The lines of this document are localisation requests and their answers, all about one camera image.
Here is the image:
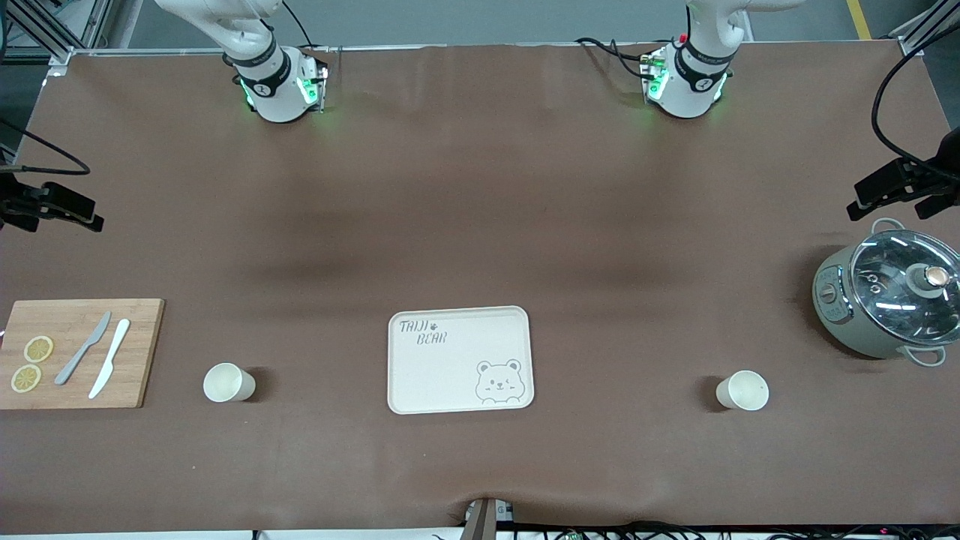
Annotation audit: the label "white IKEA cup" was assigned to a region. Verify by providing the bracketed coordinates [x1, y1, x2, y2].
[202, 363, 257, 404]
[715, 370, 770, 412]

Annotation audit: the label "glass pot lid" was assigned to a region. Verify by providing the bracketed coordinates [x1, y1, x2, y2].
[850, 229, 960, 347]

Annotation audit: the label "grey-green electric pot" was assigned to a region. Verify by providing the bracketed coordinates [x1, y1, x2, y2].
[812, 217, 960, 368]

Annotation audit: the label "grey plastic knife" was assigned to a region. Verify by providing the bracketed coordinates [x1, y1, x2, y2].
[54, 310, 113, 386]

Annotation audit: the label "white plastic knife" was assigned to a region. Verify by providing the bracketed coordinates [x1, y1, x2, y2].
[88, 318, 131, 400]

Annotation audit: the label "bamboo cutting board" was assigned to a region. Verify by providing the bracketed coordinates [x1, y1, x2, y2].
[0, 298, 166, 410]

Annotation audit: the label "beige bear print tray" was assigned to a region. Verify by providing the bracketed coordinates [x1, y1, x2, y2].
[387, 305, 536, 416]

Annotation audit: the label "brown table cover mat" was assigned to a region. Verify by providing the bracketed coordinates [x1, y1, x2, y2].
[0, 41, 960, 536]

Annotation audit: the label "aluminium frame post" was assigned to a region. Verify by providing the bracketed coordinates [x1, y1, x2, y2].
[889, 0, 960, 58]
[0, 0, 115, 77]

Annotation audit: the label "black base cable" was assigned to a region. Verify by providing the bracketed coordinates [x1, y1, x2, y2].
[280, 0, 335, 68]

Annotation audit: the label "black base cables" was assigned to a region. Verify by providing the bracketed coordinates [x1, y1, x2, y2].
[575, 36, 665, 82]

